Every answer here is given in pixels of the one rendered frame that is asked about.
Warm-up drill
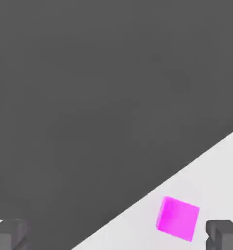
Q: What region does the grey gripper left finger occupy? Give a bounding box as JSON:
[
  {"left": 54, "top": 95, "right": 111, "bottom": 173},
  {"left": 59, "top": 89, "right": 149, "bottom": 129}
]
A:
[{"left": 0, "top": 218, "right": 31, "bottom": 250}]

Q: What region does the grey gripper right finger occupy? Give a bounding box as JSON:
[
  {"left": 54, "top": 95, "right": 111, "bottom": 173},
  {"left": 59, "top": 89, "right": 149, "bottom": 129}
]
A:
[{"left": 205, "top": 219, "right": 233, "bottom": 250}]

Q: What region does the small magenta cube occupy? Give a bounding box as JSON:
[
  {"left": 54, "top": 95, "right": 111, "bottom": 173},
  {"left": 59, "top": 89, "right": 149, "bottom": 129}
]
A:
[{"left": 155, "top": 196, "right": 200, "bottom": 243}]

